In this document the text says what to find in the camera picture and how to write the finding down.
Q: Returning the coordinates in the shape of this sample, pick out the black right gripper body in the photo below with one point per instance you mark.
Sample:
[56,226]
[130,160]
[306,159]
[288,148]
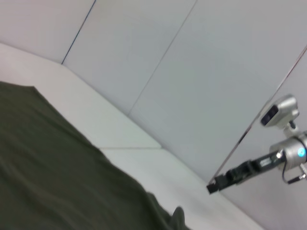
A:
[254,170]

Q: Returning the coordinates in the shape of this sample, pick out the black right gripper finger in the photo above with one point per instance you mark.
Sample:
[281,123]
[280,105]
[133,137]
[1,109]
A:
[218,185]

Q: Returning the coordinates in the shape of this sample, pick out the dark green t-shirt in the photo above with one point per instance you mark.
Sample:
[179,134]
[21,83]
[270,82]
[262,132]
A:
[60,163]

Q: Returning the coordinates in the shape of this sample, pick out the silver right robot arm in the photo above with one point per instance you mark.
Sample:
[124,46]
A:
[291,151]

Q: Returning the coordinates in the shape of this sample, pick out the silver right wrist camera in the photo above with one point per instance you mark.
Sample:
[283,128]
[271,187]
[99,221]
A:
[278,110]

